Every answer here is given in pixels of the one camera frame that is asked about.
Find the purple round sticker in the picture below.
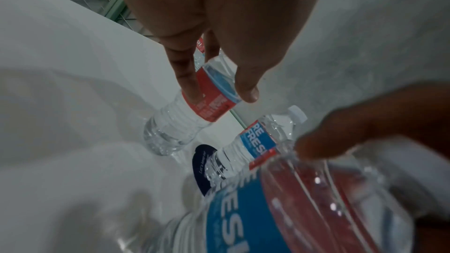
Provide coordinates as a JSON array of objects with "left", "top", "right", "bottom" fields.
[{"left": 192, "top": 144, "right": 228, "bottom": 198}]

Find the person's right hand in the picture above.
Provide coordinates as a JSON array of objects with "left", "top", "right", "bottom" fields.
[{"left": 295, "top": 81, "right": 450, "bottom": 161}]

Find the white table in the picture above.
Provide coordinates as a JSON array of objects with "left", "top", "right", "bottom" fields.
[{"left": 0, "top": 0, "right": 268, "bottom": 253}]

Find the person's left hand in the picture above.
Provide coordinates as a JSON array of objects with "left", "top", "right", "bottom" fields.
[{"left": 110, "top": 0, "right": 330, "bottom": 104}]

